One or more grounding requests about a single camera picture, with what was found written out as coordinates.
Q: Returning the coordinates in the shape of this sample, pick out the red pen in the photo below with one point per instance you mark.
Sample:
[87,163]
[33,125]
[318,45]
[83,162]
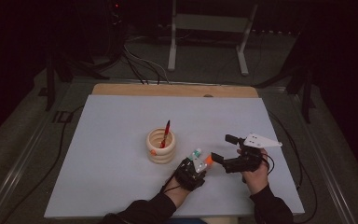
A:
[167,129]

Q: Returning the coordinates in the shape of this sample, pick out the black floor stand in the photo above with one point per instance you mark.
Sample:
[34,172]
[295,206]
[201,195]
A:
[306,93]
[50,87]

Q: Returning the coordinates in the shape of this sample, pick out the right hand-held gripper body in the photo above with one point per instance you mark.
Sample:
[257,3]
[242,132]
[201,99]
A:
[245,163]

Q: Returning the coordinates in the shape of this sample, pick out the wooden table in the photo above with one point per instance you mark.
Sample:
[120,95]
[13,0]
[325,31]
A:
[167,90]

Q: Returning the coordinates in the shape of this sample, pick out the white table mat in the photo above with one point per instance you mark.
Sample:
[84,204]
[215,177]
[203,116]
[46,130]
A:
[121,124]

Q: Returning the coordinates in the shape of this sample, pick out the person's right hand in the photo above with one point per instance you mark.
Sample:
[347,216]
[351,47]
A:
[258,182]

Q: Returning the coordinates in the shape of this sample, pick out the person's left hand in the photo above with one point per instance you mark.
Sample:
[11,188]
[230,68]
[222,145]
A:
[177,196]

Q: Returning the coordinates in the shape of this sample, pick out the person's blue clothing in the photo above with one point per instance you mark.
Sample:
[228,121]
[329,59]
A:
[186,221]

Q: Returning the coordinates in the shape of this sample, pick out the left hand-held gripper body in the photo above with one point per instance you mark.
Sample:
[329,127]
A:
[189,179]

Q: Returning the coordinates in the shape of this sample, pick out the white metal stand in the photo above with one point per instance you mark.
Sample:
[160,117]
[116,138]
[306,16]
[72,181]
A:
[211,23]

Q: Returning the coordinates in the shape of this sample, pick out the dark equipment with red light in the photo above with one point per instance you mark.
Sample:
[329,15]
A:
[115,18]

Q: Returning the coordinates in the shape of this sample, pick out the cream ringed pen holder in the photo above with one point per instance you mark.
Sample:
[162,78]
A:
[161,157]

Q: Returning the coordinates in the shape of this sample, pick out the metal floor rail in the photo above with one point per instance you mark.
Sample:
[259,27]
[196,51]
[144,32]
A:
[15,168]
[323,165]

